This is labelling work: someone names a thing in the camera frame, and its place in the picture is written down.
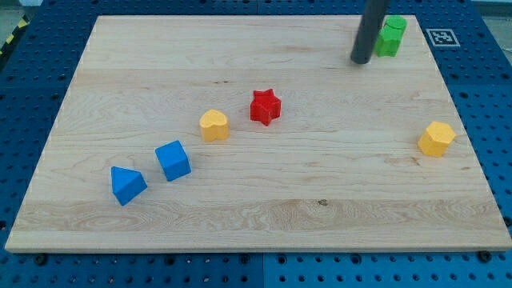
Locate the blue cube block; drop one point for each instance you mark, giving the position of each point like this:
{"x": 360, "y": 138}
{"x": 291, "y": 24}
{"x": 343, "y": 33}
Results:
{"x": 173, "y": 160}

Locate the blue triangular prism block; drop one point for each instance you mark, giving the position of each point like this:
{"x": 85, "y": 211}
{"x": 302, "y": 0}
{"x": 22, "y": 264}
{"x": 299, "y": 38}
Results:
{"x": 126, "y": 184}

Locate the green star block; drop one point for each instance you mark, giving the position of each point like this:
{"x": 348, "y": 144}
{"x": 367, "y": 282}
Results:
{"x": 388, "y": 42}

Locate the wooden board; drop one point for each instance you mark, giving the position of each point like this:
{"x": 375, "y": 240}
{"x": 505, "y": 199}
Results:
{"x": 339, "y": 171}

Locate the white fiducial marker tag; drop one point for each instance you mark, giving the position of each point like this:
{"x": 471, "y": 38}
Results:
{"x": 440, "y": 37}

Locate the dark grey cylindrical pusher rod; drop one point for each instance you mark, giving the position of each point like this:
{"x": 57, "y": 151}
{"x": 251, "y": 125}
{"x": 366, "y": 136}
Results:
{"x": 368, "y": 30}

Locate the red star block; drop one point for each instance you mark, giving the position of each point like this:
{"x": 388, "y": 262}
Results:
{"x": 265, "y": 106}

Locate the yellow hexagon block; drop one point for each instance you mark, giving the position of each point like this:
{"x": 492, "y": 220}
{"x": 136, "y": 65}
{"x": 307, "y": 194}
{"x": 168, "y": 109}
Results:
{"x": 436, "y": 139}

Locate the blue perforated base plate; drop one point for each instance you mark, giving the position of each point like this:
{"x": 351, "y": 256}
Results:
{"x": 37, "y": 74}

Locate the green cylinder block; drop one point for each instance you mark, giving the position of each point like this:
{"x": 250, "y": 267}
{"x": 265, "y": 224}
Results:
{"x": 396, "y": 22}

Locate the yellow black hazard tape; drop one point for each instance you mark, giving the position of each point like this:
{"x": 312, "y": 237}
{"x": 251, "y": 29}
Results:
{"x": 15, "y": 36}

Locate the yellow heart block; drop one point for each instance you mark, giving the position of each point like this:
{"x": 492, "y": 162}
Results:
{"x": 214, "y": 125}

